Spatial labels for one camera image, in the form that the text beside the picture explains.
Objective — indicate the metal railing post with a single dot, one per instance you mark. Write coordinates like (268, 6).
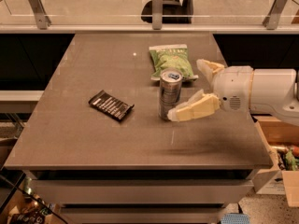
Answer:
(42, 19)
(157, 14)
(272, 19)

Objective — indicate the left metal railing post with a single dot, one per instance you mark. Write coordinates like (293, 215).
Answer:
(42, 19)

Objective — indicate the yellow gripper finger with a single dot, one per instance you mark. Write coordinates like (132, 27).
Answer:
(198, 106)
(209, 69)

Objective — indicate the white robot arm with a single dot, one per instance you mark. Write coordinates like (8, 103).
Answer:
(274, 92)

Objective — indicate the middle metal railing post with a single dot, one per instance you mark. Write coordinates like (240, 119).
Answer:
(157, 14)

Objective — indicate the cardboard box with items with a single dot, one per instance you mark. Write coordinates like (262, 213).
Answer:
(281, 141)

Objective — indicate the blue mesh object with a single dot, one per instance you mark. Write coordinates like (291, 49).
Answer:
(235, 219)

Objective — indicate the green chips bag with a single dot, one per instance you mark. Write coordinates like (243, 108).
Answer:
(171, 56)

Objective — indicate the right metal railing post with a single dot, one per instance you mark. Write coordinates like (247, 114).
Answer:
(272, 19)

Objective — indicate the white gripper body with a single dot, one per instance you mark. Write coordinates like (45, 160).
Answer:
(234, 86)

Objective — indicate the box of snacks lower left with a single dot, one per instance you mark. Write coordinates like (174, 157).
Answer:
(20, 205)

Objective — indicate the black snack bar wrapper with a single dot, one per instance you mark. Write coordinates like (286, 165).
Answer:
(110, 105)

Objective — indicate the silver redbull can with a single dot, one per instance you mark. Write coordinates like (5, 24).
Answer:
(169, 92)

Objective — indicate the grey table drawer unit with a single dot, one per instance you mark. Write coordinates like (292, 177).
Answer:
(134, 201)

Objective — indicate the black office chair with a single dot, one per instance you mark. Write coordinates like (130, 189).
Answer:
(177, 11)

